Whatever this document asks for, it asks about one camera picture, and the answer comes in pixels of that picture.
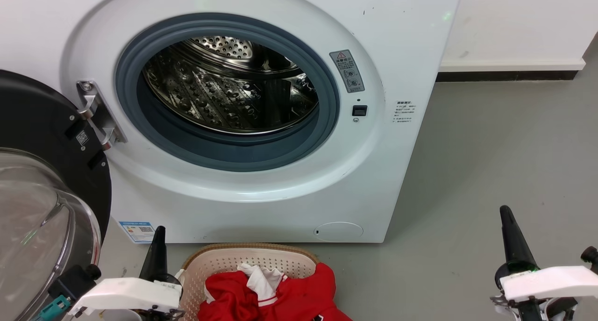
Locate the white front-load washing machine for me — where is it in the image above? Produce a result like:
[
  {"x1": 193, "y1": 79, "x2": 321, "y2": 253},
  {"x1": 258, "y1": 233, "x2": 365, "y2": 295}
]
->
[{"x1": 0, "y1": 0, "x2": 463, "y2": 243}]

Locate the grey rubber door gasket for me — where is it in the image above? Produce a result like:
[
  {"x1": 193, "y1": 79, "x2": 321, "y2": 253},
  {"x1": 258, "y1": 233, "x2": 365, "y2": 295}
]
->
[{"x1": 115, "y1": 13, "x2": 340, "y2": 172}]

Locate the chrome door hinge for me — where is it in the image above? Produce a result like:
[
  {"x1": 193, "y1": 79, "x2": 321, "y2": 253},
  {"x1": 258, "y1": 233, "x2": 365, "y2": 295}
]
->
[{"x1": 76, "y1": 80, "x2": 128, "y2": 151}]

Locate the blue energy label sticker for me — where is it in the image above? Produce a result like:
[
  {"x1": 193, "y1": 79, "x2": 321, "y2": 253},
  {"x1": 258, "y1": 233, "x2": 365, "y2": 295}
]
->
[{"x1": 118, "y1": 221, "x2": 156, "y2": 244}]

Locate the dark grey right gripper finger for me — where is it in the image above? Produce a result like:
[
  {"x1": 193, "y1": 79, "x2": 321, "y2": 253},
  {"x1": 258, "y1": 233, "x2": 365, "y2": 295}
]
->
[
  {"x1": 505, "y1": 206, "x2": 539, "y2": 271},
  {"x1": 494, "y1": 206, "x2": 525, "y2": 278}
]

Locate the stainless steel washing machine drum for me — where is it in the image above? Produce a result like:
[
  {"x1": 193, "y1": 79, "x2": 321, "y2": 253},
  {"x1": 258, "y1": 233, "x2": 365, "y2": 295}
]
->
[{"x1": 142, "y1": 36, "x2": 320, "y2": 135}]

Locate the beige perforated laundry basket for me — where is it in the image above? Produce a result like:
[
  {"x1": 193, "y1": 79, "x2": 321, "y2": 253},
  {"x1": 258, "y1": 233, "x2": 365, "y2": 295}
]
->
[{"x1": 179, "y1": 243, "x2": 320, "y2": 321}]

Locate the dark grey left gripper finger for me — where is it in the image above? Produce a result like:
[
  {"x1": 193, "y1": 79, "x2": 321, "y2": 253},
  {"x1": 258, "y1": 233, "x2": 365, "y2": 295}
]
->
[
  {"x1": 139, "y1": 226, "x2": 160, "y2": 281},
  {"x1": 160, "y1": 226, "x2": 182, "y2": 285}
]

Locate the washing machine door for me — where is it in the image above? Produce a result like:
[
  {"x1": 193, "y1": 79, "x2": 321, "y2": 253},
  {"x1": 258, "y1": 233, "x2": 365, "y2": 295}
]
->
[{"x1": 0, "y1": 70, "x2": 113, "y2": 321}]

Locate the black baseboard strip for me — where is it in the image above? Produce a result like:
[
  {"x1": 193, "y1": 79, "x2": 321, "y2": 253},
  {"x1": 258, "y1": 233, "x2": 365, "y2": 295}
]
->
[{"x1": 436, "y1": 71, "x2": 579, "y2": 82}]

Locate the black module with teal connector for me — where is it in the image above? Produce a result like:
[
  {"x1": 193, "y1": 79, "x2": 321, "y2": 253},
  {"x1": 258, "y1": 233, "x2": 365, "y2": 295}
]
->
[{"x1": 32, "y1": 264, "x2": 101, "y2": 321}]

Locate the round white filter cover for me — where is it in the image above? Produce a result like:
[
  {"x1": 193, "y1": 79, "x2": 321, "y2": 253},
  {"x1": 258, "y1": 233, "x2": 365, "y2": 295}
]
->
[{"x1": 314, "y1": 221, "x2": 364, "y2": 242}]

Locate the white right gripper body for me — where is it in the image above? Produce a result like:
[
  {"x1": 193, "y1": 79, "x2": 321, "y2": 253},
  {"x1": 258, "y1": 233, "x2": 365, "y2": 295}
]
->
[{"x1": 500, "y1": 265, "x2": 598, "y2": 304}]

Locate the red garment with white trim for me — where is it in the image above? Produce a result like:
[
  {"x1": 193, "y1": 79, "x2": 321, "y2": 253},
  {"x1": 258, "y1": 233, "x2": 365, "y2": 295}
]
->
[{"x1": 198, "y1": 263, "x2": 353, "y2": 321}]

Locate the grey warning sticker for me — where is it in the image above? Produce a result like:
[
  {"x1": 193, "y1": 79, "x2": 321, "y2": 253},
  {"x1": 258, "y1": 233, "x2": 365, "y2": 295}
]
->
[{"x1": 329, "y1": 50, "x2": 365, "y2": 93}]

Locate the small printed text sticker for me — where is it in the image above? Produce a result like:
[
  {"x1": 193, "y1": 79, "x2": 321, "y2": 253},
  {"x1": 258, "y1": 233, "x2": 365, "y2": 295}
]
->
[{"x1": 392, "y1": 100, "x2": 415, "y2": 124}]

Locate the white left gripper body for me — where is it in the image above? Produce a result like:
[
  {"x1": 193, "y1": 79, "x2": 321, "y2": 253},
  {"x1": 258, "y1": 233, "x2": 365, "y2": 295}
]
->
[{"x1": 68, "y1": 277, "x2": 184, "y2": 318}]

